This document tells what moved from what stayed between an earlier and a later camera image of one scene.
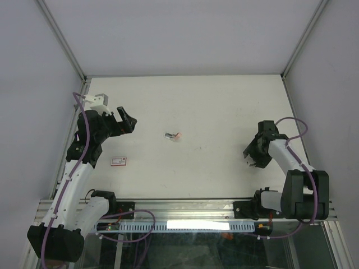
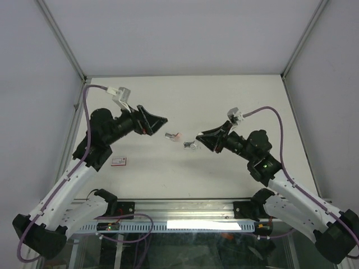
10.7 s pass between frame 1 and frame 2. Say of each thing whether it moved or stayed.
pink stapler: stayed
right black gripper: moved
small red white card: stayed
